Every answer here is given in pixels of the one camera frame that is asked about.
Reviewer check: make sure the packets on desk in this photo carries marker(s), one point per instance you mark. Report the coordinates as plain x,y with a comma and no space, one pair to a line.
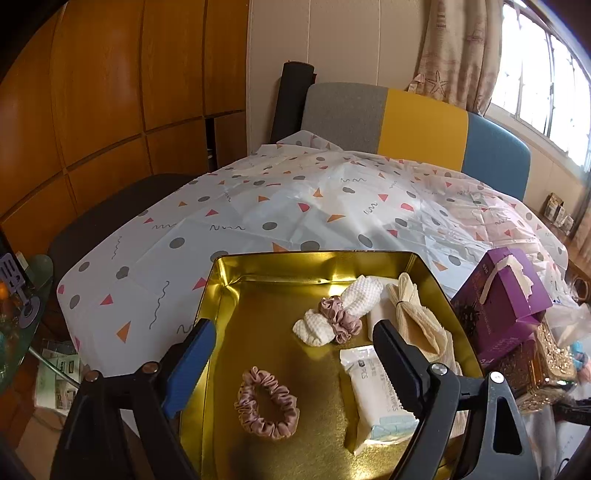
556,214

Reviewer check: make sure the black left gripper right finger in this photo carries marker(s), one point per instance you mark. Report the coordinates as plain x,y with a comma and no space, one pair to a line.
406,367

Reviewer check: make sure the grey yellow blue headboard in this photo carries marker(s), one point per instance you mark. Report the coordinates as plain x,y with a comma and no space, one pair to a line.
403,125

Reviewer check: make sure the wooden wardrobe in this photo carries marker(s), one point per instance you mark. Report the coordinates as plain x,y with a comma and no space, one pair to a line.
107,93

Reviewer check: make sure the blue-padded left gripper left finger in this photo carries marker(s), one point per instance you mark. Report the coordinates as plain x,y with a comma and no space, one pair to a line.
184,363

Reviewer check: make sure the pink satin scrunchie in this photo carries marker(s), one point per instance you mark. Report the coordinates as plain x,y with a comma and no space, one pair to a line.
265,407

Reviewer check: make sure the gold metal tin tray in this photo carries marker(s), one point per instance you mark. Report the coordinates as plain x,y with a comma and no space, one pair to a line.
253,301

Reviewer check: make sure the purple tissue box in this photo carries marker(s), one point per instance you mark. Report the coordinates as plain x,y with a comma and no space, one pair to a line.
501,304

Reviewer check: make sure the green glass side table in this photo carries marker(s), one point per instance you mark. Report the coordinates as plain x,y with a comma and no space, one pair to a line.
16,342

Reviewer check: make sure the white wet wipes pack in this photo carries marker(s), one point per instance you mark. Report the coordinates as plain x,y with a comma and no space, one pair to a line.
382,418

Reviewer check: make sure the window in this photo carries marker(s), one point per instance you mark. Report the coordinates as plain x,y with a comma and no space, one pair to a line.
542,85

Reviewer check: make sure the clear plastic bag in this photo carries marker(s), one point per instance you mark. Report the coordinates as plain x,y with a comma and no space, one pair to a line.
568,321

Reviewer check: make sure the beige knit cloth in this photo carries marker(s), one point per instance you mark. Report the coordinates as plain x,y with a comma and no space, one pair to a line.
419,326

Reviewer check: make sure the green paper packets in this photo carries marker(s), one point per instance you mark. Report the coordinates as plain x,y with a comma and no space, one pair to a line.
58,376

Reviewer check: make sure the black rolled mat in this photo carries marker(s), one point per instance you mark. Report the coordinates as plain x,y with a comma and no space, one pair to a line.
295,80

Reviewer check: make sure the white waffle cloth with scrunchie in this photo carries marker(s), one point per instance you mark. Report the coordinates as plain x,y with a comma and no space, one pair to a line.
338,318

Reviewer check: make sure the white foam block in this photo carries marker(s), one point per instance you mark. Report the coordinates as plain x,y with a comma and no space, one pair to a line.
384,308

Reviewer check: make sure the patterned white bed cover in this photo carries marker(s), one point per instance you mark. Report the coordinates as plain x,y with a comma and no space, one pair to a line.
136,293

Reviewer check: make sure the ornate gold tissue box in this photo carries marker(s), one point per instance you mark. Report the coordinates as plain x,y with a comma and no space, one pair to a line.
538,371

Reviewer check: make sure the blue plush doll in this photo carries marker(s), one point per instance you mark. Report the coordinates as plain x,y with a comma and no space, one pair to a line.
581,362

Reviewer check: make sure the purple character ornament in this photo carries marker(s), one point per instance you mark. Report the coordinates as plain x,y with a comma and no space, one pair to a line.
21,292

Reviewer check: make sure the beige patterned curtain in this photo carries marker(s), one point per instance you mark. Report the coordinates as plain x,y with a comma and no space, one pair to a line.
461,55

